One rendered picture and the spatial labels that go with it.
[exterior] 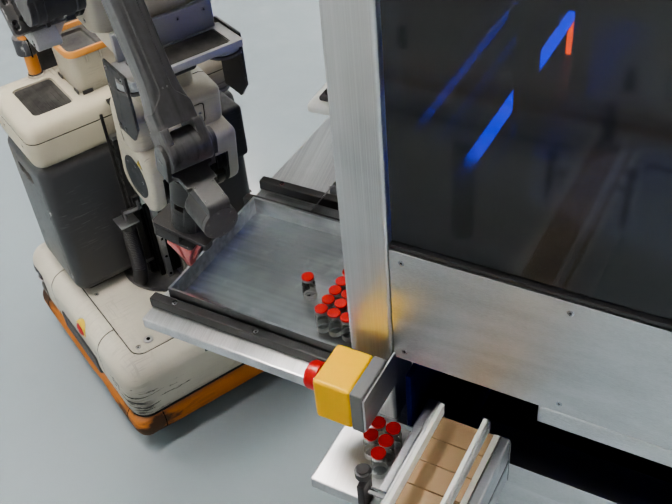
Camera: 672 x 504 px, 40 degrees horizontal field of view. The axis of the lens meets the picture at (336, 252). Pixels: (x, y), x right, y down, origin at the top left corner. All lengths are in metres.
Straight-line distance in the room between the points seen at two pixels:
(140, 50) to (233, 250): 0.44
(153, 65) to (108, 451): 1.40
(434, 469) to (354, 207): 0.36
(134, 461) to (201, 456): 0.17
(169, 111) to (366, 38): 0.47
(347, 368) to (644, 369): 0.37
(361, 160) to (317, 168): 0.75
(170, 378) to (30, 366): 0.59
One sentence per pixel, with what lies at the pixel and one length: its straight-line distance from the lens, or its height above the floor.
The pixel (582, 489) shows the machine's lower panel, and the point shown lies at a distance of 1.28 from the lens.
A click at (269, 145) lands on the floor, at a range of 3.42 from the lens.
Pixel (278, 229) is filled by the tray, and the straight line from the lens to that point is 1.65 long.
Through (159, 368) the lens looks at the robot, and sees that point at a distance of 2.32.
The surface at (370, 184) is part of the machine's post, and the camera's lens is 1.05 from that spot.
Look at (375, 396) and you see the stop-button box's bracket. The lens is 1.20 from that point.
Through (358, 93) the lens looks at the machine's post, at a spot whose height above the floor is 1.41.
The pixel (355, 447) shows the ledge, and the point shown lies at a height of 0.88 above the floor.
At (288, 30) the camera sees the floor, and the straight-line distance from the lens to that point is 4.16.
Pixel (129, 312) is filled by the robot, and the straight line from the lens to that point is 2.45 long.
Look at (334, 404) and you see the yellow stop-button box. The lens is 1.20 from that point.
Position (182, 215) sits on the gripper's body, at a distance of 1.44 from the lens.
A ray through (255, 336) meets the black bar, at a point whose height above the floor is 0.90.
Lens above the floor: 1.93
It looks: 41 degrees down
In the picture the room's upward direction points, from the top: 6 degrees counter-clockwise
